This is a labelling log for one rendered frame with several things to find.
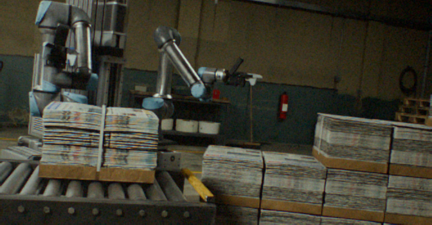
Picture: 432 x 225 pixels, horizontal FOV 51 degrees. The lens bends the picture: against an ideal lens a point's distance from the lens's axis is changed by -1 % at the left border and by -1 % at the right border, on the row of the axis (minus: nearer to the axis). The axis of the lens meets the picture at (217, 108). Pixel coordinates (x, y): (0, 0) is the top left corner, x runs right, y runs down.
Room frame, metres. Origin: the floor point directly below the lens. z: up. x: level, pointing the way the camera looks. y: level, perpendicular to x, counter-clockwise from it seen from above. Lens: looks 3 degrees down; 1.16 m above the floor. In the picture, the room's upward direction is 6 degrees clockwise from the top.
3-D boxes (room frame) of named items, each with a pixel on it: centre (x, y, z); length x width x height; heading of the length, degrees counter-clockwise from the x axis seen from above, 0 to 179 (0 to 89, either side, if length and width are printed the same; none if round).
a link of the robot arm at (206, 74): (2.62, 0.07, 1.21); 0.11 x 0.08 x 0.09; 76
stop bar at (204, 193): (1.60, 0.05, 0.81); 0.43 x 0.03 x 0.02; 15
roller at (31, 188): (1.47, 0.57, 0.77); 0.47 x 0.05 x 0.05; 15
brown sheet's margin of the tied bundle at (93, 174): (1.63, 0.41, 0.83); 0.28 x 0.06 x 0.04; 14
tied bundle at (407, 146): (2.28, -0.97, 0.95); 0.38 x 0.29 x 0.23; 179
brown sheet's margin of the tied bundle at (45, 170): (1.60, 0.51, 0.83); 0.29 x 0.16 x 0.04; 14
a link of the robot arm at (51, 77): (1.88, 0.68, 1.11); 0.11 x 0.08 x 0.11; 114
